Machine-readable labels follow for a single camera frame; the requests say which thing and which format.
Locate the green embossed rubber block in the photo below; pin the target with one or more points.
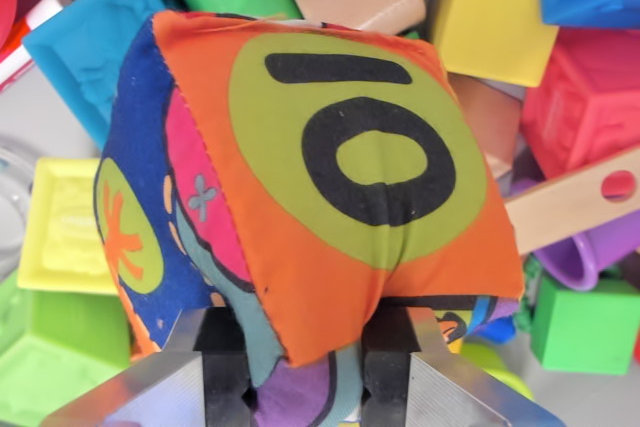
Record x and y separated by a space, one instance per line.
50 347

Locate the clear plastic container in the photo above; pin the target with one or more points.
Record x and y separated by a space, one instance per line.
12 197

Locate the fabric cube with number ten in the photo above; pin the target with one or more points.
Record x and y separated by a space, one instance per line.
325 172

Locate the purple plastic cup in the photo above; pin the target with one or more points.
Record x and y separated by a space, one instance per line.
585 257

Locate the brown wooden block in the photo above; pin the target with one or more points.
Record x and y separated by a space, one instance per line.
492 117

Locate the bright green cube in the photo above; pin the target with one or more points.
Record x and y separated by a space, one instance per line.
585 327

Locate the white and red marker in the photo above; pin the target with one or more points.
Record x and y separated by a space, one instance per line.
25 47

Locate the lime green cup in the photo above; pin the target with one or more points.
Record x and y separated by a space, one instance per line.
492 367

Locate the yellow-green embossed rubber block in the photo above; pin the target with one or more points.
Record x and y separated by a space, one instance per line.
65 227

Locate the wooden strip with holes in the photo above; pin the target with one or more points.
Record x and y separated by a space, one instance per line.
565 207

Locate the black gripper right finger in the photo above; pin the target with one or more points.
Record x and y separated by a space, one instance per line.
425 387

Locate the yellow cube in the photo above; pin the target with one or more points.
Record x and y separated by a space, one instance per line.
492 22

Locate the red ribbed cone toy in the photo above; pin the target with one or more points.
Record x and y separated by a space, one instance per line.
7 2

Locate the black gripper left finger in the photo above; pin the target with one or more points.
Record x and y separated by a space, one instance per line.
150 387

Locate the red embossed rubber block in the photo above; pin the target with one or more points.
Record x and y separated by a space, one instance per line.
585 107

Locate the teal embossed rubber cube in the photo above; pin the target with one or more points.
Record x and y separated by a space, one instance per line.
85 62

